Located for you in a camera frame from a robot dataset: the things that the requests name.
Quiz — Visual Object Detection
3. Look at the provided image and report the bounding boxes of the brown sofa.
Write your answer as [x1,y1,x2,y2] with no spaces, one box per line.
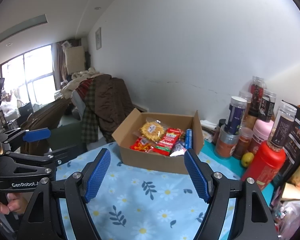
[20,97,73,155]

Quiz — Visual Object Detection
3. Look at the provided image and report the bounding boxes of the clear waffle cookie packet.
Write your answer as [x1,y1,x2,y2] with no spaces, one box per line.
[132,117,169,143]

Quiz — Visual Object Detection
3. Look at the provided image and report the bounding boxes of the plaid cloth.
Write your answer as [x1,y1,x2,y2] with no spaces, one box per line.
[80,79,99,143]

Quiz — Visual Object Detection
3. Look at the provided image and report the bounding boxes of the blue snack packet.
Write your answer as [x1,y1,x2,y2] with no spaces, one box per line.
[184,129,194,150]

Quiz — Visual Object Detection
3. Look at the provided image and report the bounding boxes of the clear jar brown powder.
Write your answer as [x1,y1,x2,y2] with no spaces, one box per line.
[214,125,240,158]

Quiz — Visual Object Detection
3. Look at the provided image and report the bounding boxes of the beige cloth pile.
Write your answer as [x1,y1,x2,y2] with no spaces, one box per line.
[61,67,100,98]

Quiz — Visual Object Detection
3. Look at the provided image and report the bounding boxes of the red green snack packet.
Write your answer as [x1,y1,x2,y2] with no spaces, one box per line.
[154,127,185,157]

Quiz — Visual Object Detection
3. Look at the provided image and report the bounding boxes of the wall picture frame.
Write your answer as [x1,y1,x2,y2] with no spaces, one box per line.
[95,27,102,50]

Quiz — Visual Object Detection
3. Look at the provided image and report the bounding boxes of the person's left hand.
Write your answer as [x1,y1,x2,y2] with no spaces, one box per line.
[0,192,28,215]

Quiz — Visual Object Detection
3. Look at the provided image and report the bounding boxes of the clear plastic bag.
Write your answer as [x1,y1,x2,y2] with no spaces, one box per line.
[272,197,300,240]

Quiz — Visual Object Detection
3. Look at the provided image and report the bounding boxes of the blue floral tablecloth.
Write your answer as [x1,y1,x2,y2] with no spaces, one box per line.
[56,141,242,240]

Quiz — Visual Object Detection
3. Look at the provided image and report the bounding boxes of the red canister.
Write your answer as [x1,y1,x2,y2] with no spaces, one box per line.
[241,140,287,190]

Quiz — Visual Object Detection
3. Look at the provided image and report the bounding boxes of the window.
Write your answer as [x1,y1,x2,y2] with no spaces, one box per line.
[0,44,57,105]

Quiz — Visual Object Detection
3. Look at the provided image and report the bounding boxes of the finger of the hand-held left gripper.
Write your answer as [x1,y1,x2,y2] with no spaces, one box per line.
[0,127,52,150]
[9,145,88,167]

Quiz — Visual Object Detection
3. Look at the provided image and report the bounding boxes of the clear jar reddish powder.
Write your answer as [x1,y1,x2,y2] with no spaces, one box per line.
[234,127,254,160]

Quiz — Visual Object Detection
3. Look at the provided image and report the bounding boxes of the clear jar dark label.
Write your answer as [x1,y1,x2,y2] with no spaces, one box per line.
[259,89,277,123]

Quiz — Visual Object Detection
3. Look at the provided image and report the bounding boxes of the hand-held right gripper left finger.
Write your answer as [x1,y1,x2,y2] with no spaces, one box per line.
[16,148,112,240]

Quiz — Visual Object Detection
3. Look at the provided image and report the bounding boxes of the tall red black label jar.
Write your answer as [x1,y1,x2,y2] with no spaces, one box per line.
[247,76,267,117]

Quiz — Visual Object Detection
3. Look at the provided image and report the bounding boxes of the yellow green pear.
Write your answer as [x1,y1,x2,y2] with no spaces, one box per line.
[241,152,255,167]

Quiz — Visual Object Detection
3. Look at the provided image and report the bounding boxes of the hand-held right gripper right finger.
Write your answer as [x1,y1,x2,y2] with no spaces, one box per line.
[184,149,280,240]

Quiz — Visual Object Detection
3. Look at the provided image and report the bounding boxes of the silver purple snack packet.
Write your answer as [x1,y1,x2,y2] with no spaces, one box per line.
[169,141,188,157]

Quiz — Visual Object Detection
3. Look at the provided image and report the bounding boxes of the red yellow snack packet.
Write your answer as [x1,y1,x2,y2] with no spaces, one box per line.
[129,137,155,153]

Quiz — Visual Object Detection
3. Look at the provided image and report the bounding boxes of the black printed bag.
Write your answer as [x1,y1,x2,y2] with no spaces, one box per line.
[277,102,300,188]

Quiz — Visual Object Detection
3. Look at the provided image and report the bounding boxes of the ceiling vent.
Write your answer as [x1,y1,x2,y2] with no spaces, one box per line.
[0,14,48,43]

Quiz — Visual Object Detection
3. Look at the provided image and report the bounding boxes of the cardboard box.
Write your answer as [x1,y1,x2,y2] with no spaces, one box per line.
[112,108,204,175]

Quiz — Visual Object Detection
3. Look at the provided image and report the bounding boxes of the brown jacket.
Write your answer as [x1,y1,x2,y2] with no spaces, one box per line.
[92,74,134,140]

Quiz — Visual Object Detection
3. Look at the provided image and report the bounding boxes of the cream cardboard sheet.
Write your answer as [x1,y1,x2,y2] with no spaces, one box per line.
[65,45,85,74]

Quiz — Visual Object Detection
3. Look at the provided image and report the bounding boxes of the dark label nut jar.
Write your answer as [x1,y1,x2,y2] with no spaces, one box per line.
[267,101,297,153]

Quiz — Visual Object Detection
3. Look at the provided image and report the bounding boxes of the small black lid jar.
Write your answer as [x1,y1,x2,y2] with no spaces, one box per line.
[212,119,227,145]

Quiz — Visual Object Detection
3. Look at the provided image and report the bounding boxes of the pink lid canister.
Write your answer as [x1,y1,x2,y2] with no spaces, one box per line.
[250,119,274,155]

